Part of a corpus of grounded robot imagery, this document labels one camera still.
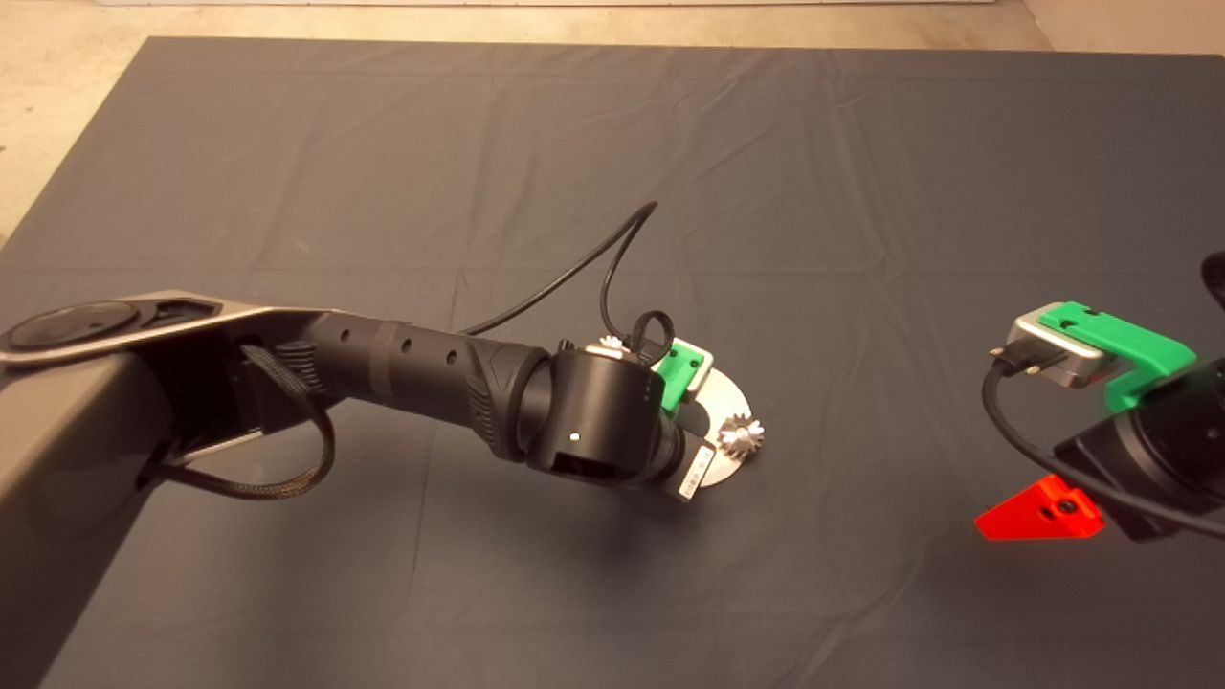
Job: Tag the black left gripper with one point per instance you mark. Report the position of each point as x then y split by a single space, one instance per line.
691 464

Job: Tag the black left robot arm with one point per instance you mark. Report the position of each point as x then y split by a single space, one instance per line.
412 368

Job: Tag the small steel gear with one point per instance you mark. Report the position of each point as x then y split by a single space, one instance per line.
610 343

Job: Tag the larger steel gear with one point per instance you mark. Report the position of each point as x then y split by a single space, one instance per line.
742 440

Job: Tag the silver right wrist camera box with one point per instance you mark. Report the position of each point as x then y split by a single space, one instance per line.
1029 330

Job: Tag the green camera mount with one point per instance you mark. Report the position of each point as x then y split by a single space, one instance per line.
1129 344
678 375

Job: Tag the green right camera mount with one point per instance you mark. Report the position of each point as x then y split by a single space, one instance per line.
1129 344

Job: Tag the dark grey table cloth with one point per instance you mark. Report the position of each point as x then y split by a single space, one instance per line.
861 144

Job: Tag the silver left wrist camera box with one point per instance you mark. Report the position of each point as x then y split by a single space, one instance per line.
706 366

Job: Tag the round metal plate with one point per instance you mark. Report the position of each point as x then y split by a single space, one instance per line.
727 402

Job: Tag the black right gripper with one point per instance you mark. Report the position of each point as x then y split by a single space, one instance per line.
1168 450

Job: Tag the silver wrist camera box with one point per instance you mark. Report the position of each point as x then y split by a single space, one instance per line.
706 366
1029 330

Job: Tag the green left camera mount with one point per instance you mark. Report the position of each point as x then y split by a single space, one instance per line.
678 375

